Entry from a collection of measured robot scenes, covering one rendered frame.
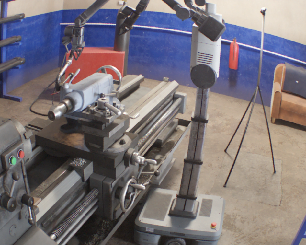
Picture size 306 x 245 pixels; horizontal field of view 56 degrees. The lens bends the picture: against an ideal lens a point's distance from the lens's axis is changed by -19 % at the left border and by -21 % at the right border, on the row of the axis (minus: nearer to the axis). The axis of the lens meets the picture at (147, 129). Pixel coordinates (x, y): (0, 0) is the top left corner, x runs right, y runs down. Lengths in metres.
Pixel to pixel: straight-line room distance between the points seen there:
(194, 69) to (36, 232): 1.27
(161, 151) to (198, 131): 0.86
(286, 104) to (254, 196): 2.12
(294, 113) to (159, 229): 3.33
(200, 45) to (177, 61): 4.03
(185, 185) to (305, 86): 3.43
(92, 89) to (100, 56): 2.66
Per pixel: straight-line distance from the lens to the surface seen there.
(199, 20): 1.75
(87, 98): 2.05
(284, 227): 2.99
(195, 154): 2.22
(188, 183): 2.33
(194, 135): 2.16
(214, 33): 1.75
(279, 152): 4.29
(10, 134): 1.21
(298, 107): 5.06
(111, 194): 1.86
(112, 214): 1.96
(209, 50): 1.92
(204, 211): 2.55
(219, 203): 2.66
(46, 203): 1.60
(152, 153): 2.93
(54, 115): 1.85
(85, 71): 4.82
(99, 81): 2.18
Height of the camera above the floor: 1.82
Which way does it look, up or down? 25 degrees down
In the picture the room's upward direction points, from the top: 4 degrees clockwise
